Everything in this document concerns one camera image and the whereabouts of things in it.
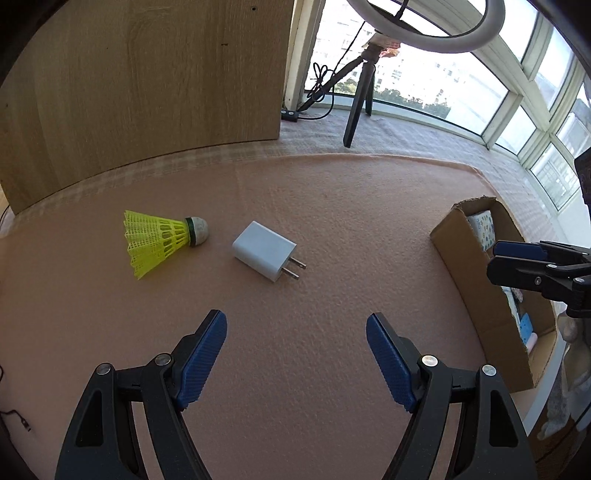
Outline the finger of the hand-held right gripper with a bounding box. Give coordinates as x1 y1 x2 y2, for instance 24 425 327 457
492 240 591 266
487 257 591 303

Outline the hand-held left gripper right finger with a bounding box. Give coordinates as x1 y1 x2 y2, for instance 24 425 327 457
366 312 539 480

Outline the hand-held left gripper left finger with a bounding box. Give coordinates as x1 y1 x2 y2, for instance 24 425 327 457
54 309 228 480

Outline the patterned tissue pack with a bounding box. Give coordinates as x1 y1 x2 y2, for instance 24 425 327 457
466 209 497 252

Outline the cardboard box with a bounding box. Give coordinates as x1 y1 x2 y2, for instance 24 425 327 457
429 197 559 393

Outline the white charger plug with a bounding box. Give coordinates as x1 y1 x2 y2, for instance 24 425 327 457
232 220 308 284

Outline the person's right hand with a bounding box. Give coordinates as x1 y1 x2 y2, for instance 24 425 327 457
538 310 591 441

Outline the yellow plastic shuttlecock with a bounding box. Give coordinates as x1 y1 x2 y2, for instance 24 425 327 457
123 210 209 280

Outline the checked beige cloth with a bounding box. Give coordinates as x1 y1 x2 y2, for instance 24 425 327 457
0 106 555 241

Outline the light wooden board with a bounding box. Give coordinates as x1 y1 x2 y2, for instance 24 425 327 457
0 0 296 215

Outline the thin black floor cable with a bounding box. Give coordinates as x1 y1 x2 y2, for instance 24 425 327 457
0 408 33 433

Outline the white ring light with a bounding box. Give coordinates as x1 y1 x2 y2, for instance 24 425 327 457
346 0 509 55

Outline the black tripod cable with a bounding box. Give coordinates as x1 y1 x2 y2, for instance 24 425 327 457
298 0 409 120

